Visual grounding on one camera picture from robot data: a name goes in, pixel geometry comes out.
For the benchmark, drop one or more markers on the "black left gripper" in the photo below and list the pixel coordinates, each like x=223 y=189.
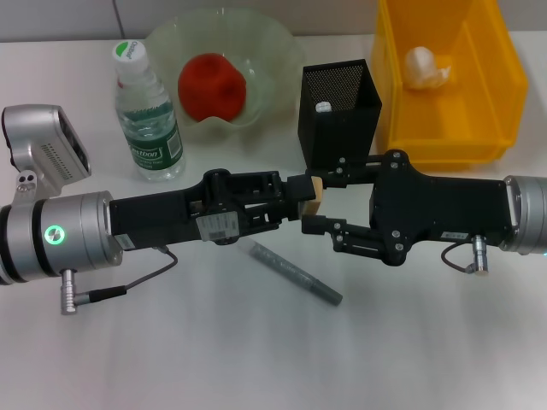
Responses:
x=171 y=213

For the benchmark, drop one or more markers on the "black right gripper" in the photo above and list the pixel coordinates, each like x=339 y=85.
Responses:
x=448 y=209

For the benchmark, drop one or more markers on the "beige eraser with barcode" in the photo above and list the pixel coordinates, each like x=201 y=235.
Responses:
x=319 y=190

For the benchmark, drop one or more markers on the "grey pen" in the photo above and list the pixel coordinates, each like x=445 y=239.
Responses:
x=299 y=277

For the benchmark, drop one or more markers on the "clear green-label water bottle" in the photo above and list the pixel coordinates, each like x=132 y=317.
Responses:
x=149 y=136

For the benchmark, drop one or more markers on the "white paper ball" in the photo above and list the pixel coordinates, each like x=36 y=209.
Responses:
x=423 y=68

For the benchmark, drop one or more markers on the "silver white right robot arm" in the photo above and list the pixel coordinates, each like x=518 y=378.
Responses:
x=530 y=213

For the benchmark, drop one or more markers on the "black mesh pen holder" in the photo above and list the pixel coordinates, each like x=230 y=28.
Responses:
x=337 y=136

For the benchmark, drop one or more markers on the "pale green glass fruit bowl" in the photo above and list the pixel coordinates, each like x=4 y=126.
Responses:
x=265 y=55

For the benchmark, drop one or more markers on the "yellow plastic bin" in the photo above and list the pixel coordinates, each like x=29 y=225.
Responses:
x=491 y=107

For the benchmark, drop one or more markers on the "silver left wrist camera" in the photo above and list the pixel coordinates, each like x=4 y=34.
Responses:
x=34 y=136

